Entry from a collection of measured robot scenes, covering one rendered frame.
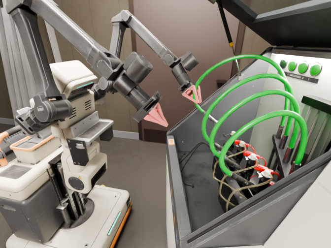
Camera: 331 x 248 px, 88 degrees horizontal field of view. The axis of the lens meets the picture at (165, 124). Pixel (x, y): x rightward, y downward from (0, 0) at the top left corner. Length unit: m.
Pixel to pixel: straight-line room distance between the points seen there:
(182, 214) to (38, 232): 1.01
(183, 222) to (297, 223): 0.30
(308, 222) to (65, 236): 1.38
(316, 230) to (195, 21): 2.11
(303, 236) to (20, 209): 1.27
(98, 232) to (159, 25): 2.14
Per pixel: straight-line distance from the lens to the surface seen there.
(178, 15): 2.31
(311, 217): 0.51
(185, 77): 0.81
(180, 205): 0.67
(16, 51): 3.15
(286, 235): 0.56
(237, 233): 0.55
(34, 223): 1.39
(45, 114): 0.74
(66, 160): 1.10
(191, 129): 1.06
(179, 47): 2.30
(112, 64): 0.54
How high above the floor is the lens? 1.47
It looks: 26 degrees down
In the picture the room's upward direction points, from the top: straight up
